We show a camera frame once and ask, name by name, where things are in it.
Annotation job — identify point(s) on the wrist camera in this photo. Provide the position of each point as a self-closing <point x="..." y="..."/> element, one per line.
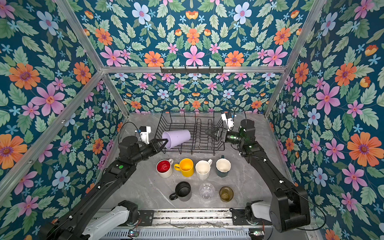
<point x="227" y="118"/>
<point x="144" y="132"/>

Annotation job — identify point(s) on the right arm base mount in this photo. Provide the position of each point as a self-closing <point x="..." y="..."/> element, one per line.
<point x="242" y="217"/>

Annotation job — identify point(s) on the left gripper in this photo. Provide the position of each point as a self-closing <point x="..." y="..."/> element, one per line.
<point x="156" y="147"/>

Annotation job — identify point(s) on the olive green glass cup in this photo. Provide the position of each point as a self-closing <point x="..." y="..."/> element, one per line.
<point x="226" y="194"/>

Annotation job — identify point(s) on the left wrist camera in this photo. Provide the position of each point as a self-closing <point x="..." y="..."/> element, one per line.
<point x="144" y="132"/>

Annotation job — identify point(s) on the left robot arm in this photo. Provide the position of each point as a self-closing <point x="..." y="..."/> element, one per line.
<point x="75" y="225"/>

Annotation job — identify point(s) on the lilac plastic cup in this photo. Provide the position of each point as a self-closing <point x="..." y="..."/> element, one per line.
<point x="176" y="138"/>

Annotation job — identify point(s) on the clear glass cup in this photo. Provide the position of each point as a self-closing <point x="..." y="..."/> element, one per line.
<point x="207" y="190"/>

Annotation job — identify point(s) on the black wire dish rack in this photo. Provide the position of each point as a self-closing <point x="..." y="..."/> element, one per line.
<point x="197" y="123"/>

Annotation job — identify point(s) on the white faceted mug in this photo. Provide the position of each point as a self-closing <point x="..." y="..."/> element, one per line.
<point x="203" y="169"/>

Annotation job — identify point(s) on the white mug red inside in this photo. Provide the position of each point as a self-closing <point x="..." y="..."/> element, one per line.
<point x="165" y="168"/>

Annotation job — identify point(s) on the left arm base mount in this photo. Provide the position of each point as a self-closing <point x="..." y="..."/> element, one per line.
<point x="143" y="218"/>

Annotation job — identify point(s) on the black hook rail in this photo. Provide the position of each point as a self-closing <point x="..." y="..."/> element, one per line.
<point x="191" y="70"/>

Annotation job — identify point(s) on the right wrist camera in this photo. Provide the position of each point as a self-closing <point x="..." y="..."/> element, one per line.
<point x="227" y="118"/>

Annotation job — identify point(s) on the yellow mug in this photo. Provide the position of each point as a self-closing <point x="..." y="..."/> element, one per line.
<point x="186" y="167"/>

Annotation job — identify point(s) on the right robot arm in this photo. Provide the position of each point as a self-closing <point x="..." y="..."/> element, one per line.
<point x="289" y="207"/>

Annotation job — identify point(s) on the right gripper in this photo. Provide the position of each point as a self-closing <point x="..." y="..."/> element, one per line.
<point x="214" y="131"/>

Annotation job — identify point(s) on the dark green mug white inside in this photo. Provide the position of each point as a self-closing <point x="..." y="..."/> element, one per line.
<point x="223" y="166"/>

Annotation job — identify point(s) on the black mug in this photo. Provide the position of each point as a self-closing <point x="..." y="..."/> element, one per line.
<point x="183" y="192"/>

